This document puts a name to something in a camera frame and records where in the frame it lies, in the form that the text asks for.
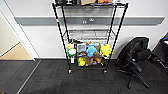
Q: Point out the blue plush toy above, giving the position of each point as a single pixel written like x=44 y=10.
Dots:
x=91 y=50

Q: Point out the flat black box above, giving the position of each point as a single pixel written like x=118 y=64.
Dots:
x=76 y=41

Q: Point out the green and white bowl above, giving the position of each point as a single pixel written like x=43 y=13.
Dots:
x=71 y=52

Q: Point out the brown paper pack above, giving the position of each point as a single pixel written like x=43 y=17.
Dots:
x=89 y=61

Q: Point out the small yellow toy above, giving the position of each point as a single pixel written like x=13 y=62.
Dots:
x=81 y=62

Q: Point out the pale yellow toy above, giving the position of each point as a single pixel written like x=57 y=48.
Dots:
x=69 y=46

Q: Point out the orange brown toy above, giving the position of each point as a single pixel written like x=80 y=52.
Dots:
x=98 y=60

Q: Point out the yellow plush toy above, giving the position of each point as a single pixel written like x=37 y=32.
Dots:
x=105 y=51

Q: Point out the small brown cardboard box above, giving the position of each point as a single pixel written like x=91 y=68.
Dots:
x=88 y=2

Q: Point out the black office chair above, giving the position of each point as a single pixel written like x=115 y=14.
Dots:
x=133 y=50

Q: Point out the dark desk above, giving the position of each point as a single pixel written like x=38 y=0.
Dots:
x=163 y=50

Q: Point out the small white wall label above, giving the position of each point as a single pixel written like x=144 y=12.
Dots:
x=84 y=21

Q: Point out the white wall socket plate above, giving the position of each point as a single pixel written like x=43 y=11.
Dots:
x=91 y=19

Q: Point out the long grey wall band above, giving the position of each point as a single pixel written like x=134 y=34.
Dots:
x=33 y=21

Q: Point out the white door frame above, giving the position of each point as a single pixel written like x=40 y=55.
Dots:
x=20 y=33

